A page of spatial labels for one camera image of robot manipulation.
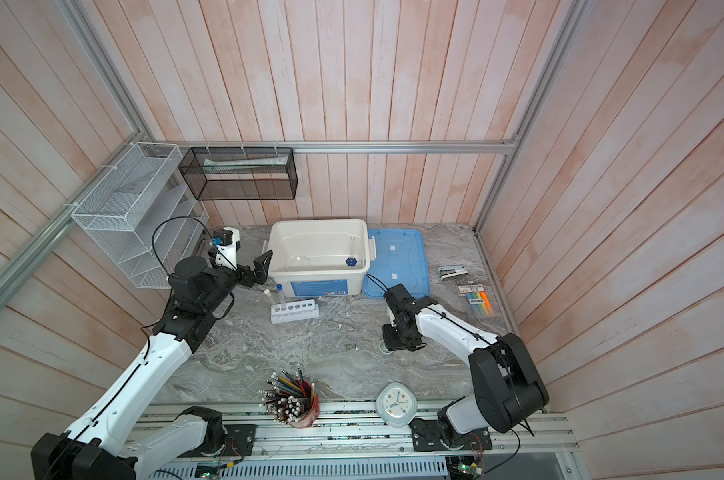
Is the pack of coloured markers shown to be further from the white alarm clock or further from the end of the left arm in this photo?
the end of the left arm

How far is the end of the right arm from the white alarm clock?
12cm

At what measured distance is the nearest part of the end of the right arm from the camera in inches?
25.3

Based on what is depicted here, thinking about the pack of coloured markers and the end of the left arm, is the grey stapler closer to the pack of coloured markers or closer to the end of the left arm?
the pack of coloured markers

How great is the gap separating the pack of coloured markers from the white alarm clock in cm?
37

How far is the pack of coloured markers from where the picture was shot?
0.98 metres

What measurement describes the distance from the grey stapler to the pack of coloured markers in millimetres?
46

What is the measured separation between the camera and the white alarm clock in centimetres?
76

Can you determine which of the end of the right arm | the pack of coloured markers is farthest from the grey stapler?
the end of the right arm

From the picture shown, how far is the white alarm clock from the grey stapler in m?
0.43

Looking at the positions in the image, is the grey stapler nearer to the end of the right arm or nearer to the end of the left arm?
the end of the right arm

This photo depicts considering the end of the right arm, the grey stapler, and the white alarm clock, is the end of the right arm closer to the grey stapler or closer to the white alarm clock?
the white alarm clock

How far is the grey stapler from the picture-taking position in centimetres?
106

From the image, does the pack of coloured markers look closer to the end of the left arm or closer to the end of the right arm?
the end of the right arm

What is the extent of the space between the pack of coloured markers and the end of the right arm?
34 centimetres
